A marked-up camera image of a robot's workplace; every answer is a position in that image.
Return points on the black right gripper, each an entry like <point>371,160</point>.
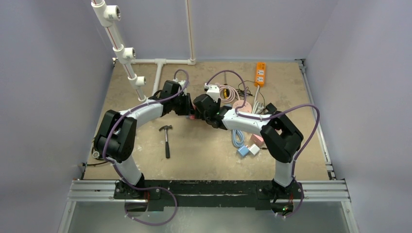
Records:
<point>198,102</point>

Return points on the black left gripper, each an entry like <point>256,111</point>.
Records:
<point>188,109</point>

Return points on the black yellow flathead screwdriver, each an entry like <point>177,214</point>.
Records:
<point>226,91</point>

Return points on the pink round socket base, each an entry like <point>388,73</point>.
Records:
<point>246,108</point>

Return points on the pink cube power socket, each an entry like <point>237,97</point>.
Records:
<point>257,140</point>

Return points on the orange power strip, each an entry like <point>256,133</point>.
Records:
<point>260,74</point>

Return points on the white plug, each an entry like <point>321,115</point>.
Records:
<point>254,149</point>

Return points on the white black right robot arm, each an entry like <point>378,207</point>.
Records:
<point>280,135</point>

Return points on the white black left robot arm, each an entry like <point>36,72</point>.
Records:
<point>115,138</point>

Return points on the black steel claw hammer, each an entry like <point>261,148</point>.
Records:
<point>167,147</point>

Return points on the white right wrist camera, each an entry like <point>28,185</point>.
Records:
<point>213,91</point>

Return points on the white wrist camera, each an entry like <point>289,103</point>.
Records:
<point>183,86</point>
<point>213,91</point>

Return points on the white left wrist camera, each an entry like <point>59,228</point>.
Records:
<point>183,86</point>

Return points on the light blue wall plug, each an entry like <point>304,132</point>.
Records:
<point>243,151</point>

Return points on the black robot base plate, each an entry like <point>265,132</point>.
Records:
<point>260,195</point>

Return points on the aluminium rail frame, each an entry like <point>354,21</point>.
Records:
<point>224,171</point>

